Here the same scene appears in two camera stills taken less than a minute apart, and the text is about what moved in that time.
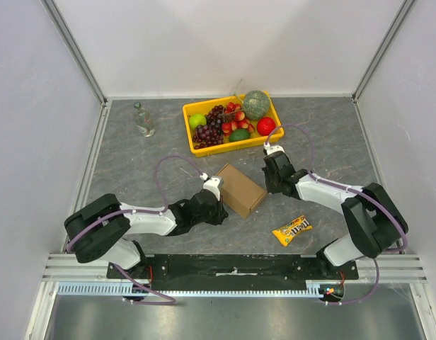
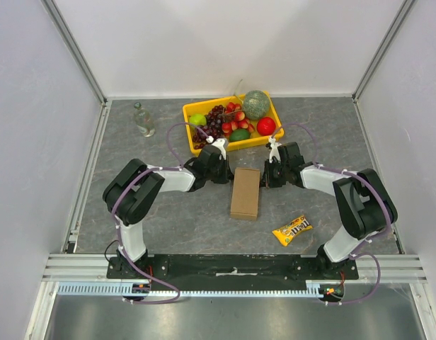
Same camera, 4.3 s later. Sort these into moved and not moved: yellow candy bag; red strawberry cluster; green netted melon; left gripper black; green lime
Moved: left gripper black
Not moved: green lime; red strawberry cluster; yellow candy bag; green netted melon
